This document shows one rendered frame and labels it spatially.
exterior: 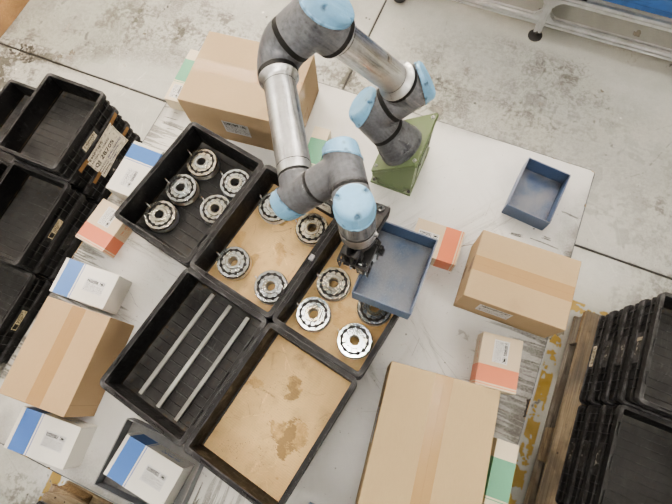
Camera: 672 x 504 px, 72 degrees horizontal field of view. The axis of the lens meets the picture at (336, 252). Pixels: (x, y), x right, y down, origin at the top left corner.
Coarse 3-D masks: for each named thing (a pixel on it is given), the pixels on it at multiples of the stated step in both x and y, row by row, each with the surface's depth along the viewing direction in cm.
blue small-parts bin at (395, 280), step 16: (384, 224) 117; (384, 240) 121; (400, 240) 121; (416, 240) 119; (432, 240) 115; (384, 256) 120; (400, 256) 120; (416, 256) 120; (384, 272) 119; (400, 272) 118; (416, 272) 118; (368, 288) 117; (384, 288) 117; (400, 288) 117; (416, 288) 117; (368, 304) 116; (384, 304) 109; (400, 304) 116
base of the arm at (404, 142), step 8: (400, 120) 145; (400, 128) 144; (408, 128) 146; (416, 128) 149; (392, 136) 144; (400, 136) 145; (408, 136) 146; (416, 136) 147; (376, 144) 148; (384, 144) 146; (392, 144) 146; (400, 144) 146; (408, 144) 146; (416, 144) 147; (384, 152) 149; (392, 152) 147; (400, 152) 147; (408, 152) 147; (384, 160) 153; (392, 160) 150; (400, 160) 149
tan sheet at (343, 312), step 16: (336, 256) 146; (320, 272) 145; (352, 272) 144; (352, 288) 143; (336, 304) 141; (352, 304) 141; (288, 320) 141; (336, 320) 140; (352, 320) 140; (304, 336) 139; (320, 336) 139; (336, 336) 138; (336, 352) 137
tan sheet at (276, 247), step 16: (256, 208) 153; (256, 224) 151; (272, 224) 151; (288, 224) 150; (240, 240) 149; (256, 240) 149; (272, 240) 149; (288, 240) 149; (256, 256) 147; (272, 256) 147; (288, 256) 147; (304, 256) 147; (208, 272) 146; (256, 272) 146; (288, 272) 145; (240, 288) 144; (272, 288) 144; (256, 304) 143
